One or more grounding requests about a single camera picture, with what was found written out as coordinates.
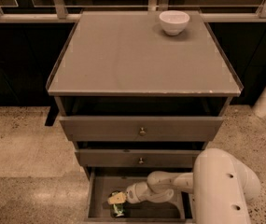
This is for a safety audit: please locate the top brass knob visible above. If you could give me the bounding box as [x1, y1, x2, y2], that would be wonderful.
[139, 127, 147, 136]

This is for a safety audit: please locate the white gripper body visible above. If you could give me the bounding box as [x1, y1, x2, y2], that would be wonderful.
[125, 181, 150, 203]

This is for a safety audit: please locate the white ceramic bowl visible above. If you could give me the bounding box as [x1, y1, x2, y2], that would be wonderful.
[159, 10, 190, 35]

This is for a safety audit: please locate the grey drawer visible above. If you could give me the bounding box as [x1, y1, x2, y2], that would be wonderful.
[60, 116, 223, 142]
[75, 149, 200, 168]
[85, 170, 196, 224]

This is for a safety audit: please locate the top grey drawer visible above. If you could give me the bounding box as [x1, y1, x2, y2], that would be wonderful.
[60, 116, 223, 142]

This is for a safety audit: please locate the green soda can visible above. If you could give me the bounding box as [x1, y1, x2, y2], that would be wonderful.
[111, 203, 125, 217]

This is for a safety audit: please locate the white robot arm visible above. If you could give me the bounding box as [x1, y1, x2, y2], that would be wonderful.
[107, 148, 261, 224]

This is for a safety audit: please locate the middle brass knob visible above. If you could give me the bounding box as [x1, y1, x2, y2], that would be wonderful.
[138, 157, 145, 165]

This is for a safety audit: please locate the brass knob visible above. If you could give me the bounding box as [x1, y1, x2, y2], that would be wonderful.
[139, 127, 147, 136]
[138, 157, 145, 165]

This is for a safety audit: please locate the grey drawer cabinet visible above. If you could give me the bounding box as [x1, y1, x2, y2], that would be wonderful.
[47, 11, 243, 174]

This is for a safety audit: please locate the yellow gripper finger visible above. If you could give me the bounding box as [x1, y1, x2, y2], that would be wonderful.
[107, 191, 127, 204]

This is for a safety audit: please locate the bottom grey drawer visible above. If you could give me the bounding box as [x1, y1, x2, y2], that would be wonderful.
[85, 170, 196, 224]

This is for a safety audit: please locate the middle grey drawer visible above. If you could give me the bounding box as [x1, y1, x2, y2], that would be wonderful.
[75, 149, 200, 168]

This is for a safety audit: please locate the white metal railing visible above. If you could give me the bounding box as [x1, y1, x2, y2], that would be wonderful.
[0, 0, 266, 24]

